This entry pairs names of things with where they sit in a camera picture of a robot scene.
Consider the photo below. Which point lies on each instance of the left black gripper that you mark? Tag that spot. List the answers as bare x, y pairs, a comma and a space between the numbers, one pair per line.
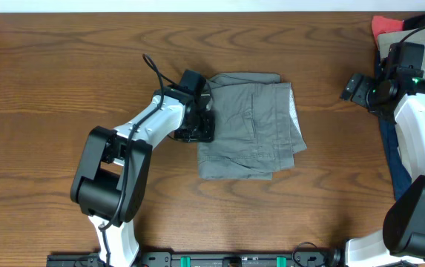
208, 134

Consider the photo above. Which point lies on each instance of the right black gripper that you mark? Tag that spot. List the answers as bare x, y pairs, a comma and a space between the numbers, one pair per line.
360, 96

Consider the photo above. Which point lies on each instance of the grey shorts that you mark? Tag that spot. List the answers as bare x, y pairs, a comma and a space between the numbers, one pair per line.
257, 131

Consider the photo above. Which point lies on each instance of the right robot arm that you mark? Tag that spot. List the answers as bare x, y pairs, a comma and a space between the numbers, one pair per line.
401, 100

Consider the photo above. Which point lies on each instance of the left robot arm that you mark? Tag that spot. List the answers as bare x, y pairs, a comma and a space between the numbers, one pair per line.
110, 180

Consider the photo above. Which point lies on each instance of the red cloth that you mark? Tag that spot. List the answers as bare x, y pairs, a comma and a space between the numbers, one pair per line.
381, 25

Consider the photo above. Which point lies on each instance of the navy blue cloth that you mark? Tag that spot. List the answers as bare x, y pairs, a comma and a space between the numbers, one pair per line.
401, 180

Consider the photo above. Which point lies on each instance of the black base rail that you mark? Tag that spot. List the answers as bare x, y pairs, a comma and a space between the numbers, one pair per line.
305, 255

